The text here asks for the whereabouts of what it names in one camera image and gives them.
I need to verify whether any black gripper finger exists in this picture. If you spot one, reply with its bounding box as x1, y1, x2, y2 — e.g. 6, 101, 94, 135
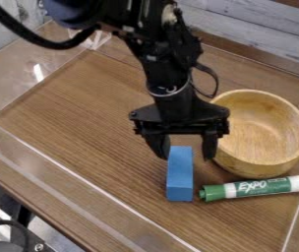
201, 131, 217, 159
143, 131, 170, 159

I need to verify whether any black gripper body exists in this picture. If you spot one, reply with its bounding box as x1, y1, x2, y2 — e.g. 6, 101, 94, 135
127, 88, 229, 138

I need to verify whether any blue rectangular block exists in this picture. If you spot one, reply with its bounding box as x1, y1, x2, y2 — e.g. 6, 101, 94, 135
166, 146, 193, 202

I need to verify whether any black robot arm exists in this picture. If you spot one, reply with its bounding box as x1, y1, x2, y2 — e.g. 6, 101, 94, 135
0, 0, 229, 159

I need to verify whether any brown wooden bowl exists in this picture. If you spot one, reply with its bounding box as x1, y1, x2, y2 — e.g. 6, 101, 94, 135
210, 90, 299, 178

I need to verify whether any green Expo marker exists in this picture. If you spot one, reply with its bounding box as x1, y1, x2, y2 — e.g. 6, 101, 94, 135
198, 175, 299, 202

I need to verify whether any clear acrylic corner bracket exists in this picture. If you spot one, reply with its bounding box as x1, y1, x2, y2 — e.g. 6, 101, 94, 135
78, 31, 111, 51

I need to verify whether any clear acrylic tray wall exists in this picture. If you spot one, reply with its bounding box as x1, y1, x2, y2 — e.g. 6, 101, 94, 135
0, 127, 198, 252

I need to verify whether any black cable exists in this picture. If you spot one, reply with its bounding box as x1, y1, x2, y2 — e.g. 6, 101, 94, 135
0, 220, 28, 252

